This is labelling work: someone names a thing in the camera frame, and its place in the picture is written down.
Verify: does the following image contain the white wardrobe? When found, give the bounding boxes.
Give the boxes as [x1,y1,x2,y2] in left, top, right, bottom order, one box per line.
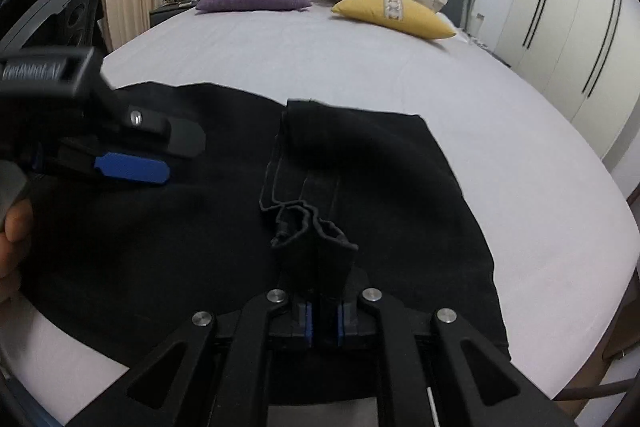
[492,0,640,208]

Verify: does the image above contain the bed with grey headboard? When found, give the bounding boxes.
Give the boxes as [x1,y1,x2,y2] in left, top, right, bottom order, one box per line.
[0,0,632,427]

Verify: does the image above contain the person's left hand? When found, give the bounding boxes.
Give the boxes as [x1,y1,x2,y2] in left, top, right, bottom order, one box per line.
[0,198,36,303]

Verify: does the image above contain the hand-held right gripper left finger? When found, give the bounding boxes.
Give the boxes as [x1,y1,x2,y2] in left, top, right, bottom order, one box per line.
[65,289,314,427]

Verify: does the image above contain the grey nightstand with drawers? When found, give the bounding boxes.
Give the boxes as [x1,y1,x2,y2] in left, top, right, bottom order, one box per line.
[149,2,201,28]

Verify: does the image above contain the yellow cushion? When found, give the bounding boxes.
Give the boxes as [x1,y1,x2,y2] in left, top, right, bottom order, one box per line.
[331,0,457,40]

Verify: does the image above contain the black denim pants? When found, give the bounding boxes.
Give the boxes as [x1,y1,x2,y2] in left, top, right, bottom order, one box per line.
[20,82,513,408]

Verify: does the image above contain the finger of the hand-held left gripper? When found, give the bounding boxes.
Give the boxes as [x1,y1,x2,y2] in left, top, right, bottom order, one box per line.
[85,82,207,158]
[30,141,172,188]

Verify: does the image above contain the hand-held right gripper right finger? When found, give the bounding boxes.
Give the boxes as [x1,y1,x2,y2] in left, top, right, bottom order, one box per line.
[337,288,576,427]

